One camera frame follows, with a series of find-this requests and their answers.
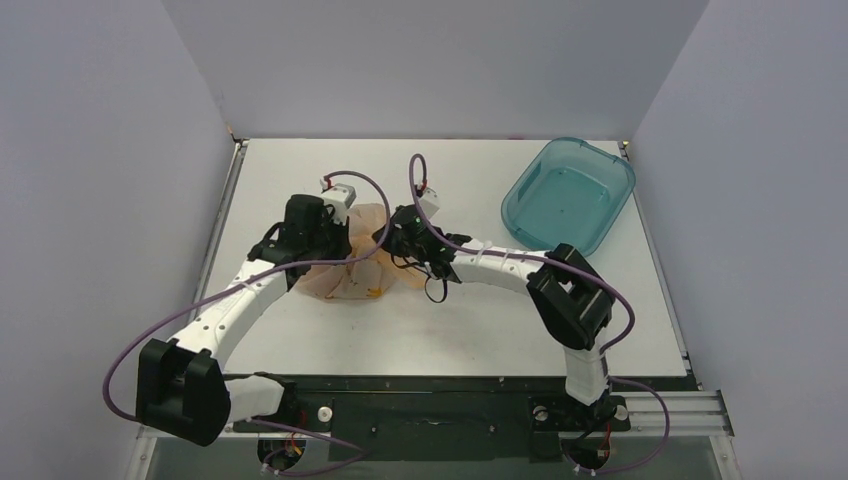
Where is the orange translucent plastic bag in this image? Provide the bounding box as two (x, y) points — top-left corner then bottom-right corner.
(294, 203), (426, 301)

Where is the teal plastic tray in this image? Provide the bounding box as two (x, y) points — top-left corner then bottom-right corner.
(501, 137), (636, 256)

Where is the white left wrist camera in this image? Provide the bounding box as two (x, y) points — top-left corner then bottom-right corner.
(320, 178), (357, 225)

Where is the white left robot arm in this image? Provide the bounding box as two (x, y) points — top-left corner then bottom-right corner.
(135, 185), (356, 446)

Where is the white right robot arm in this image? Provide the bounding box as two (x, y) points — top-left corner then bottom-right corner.
(373, 205), (615, 427)

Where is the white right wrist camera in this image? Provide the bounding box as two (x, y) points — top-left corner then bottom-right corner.
(418, 187), (441, 220)

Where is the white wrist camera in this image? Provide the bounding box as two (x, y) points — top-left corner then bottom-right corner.
(418, 187), (441, 220)
(320, 178), (357, 225)

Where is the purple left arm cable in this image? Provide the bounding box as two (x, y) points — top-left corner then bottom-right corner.
(102, 170), (393, 478)

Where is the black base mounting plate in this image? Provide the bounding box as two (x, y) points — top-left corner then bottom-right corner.
(233, 374), (697, 464)

